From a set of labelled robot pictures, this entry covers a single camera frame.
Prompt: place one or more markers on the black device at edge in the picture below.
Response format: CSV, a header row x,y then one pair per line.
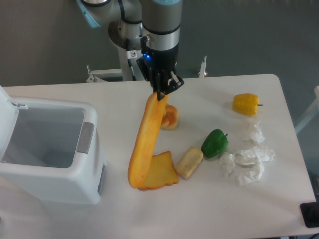
x,y
310,213

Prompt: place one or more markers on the small crumpled white tissue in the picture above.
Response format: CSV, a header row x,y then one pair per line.
x,y
227,162

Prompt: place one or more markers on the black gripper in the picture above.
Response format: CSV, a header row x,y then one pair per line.
x,y
158,68

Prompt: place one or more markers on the green bell pepper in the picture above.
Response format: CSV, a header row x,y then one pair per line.
x,y
215,143

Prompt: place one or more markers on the knotted bread roll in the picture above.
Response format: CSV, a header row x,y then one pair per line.
x,y
170,118

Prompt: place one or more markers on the orange toast slice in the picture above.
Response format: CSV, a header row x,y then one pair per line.
x,y
161,172

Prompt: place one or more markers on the yellow bell pepper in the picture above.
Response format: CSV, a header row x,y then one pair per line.
x,y
246,104

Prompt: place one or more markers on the large crumpled white tissue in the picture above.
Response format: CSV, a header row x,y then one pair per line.
x,y
252,161

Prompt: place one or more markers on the upper crumpled white tissue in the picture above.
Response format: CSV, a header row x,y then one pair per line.
x,y
254,133

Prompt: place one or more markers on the pale small bread loaf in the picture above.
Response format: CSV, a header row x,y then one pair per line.
x,y
189,162

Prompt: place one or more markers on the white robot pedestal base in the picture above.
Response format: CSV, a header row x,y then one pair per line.
x,y
125,36

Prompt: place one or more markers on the long orange bread loaf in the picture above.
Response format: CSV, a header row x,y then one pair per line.
x,y
146,140

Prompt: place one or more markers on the white frame at right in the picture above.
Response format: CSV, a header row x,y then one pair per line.
x,y
309,113

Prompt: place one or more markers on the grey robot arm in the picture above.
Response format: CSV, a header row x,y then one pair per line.
x,y
100,12

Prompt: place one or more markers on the white trash can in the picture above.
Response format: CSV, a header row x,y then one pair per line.
x,y
54,152

